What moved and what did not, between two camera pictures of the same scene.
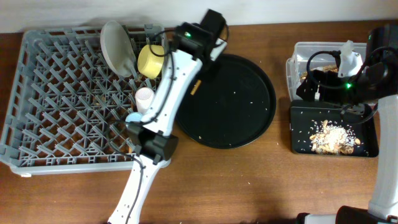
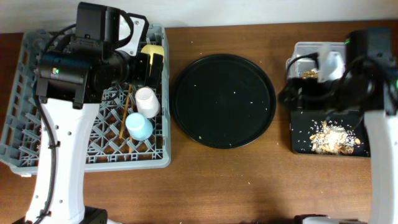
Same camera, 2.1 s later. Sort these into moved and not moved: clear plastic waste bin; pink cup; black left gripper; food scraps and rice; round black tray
Moved: black left gripper
Not moved: clear plastic waste bin; round black tray; food scraps and rice; pink cup
